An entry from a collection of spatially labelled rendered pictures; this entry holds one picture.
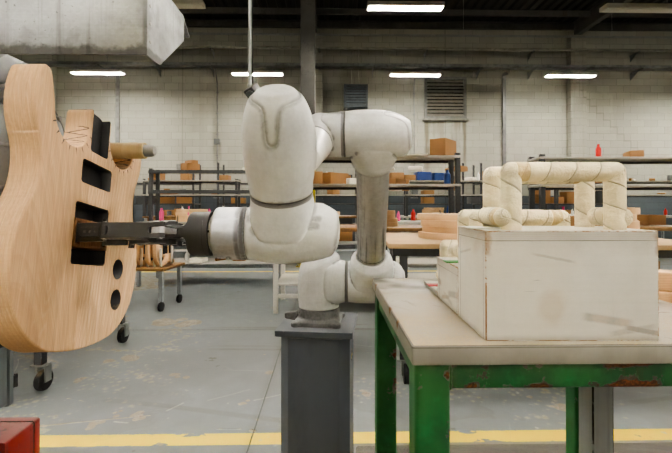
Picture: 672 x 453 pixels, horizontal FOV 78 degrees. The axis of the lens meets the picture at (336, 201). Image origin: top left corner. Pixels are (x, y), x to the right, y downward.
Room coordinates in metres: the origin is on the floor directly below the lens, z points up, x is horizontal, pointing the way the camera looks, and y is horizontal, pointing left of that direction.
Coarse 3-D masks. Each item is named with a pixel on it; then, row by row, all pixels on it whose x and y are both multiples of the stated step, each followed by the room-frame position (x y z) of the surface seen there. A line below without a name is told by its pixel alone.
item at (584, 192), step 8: (576, 184) 0.75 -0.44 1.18; (584, 184) 0.74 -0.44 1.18; (592, 184) 0.74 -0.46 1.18; (576, 192) 0.75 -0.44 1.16; (584, 192) 0.74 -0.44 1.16; (592, 192) 0.74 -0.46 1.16; (576, 200) 0.75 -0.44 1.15; (584, 200) 0.74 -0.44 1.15; (592, 200) 0.74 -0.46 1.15; (576, 208) 0.75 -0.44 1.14; (584, 208) 0.74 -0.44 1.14; (576, 216) 0.75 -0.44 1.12; (584, 216) 0.74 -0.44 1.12; (576, 224) 0.75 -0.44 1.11; (584, 224) 0.74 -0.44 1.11; (592, 224) 0.74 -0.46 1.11
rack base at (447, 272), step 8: (440, 264) 0.93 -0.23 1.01; (448, 264) 0.86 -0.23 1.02; (456, 264) 0.84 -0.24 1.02; (440, 272) 0.93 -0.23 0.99; (448, 272) 0.86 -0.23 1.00; (456, 272) 0.80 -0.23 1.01; (440, 280) 0.93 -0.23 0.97; (448, 280) 0.86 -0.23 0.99; (456, 280) 0.80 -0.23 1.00; (440, 288) 0.93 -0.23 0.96; (448, 288) 0.86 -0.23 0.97; (456, 288) 0.80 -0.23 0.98; (440, 296) 0.93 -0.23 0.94; (448, 296) 0.86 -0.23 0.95; (456, 296) 0.80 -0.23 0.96; (448, 304) 0.86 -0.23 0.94; (456, 304) 0.81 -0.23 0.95; (456, 312) 0.81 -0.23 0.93
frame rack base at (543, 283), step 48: (480, 240) 0.67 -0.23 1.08; (528, 240) 0.65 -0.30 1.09; (576, 240) 0.65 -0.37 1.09; (624, 240) 0.65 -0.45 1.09; (480, 288) 0.67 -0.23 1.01; (528, 288) 0.65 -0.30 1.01; (576, 288) 0.65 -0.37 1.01; (624, 288) 0.65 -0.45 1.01; (528, 336) 0.65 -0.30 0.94; (576, 336) 0.65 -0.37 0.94; (624, 336) 0.65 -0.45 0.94
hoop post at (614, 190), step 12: (612, 180) 0.66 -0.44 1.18; (624, 180) 0.66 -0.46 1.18; (612, 192) 0.66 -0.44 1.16; (624, 192) 0.66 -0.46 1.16; (612, 204) 0.66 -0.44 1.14; (624, 204) 0.66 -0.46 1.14; (612, 216) 0.66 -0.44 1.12; (624, 216) 0.66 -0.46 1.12; (612, 228) 0.66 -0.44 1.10; (624, 228) 0.66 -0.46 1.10
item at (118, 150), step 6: (114, 144) 0.81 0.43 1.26; (120, 144) 0.81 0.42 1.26; (126, 144) 0.81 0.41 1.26; (132, 144) 0.81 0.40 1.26; (138, 144) 0.81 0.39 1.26; (144, 144) 0.82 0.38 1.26; (114, 150) 0.81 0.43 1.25; (120, 150) 0.81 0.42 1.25; (126, 150) 0.81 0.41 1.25; (132, 150) 0.81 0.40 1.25; (138, 150) 0.81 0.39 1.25; (114, 156) 0.81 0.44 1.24; (120, 156) 0.81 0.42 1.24; (126, 156) 0.81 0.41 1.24; (132, 156) 0.82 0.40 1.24; (138, 156) 0.82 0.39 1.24; (144, 156) 0.82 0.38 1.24
